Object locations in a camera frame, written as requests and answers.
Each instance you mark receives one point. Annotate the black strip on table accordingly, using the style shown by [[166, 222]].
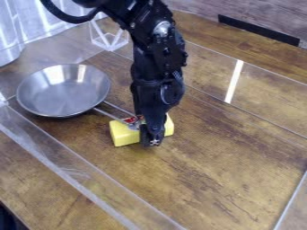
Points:
[[259, 30]]

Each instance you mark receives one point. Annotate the clear acrylic corner bracket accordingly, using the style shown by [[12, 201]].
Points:
[[107, 40]]

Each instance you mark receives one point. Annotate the yellow butter block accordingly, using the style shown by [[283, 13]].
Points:
[[125, 132]]

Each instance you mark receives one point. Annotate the clear acrylic front wall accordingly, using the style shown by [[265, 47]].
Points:
[[117, 200]]

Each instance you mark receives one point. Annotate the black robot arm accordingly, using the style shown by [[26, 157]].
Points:
[[159, 56]]

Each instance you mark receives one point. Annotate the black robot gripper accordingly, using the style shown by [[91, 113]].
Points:
[[154, 98]]

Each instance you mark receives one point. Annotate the white sheer curtain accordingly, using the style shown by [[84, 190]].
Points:
[[26, 22]]

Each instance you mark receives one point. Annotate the clear acrylic back wall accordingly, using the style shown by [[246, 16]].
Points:
[[241, 102]]

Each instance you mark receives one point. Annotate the clear acrylic wall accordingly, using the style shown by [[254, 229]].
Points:
[[241, 102], [117, 200]]

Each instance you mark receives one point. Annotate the silver frying pan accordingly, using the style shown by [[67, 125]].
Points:
[[63, 90]]

